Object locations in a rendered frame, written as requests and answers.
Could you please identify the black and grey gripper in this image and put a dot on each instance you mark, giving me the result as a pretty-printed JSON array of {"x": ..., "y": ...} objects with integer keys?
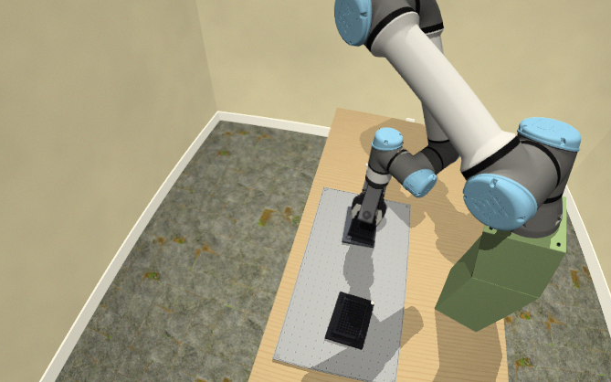
[{"x": 358, "y": 200}]

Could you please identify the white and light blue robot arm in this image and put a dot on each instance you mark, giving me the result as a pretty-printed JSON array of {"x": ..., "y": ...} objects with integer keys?
[{"x": 509, "y": 181}]

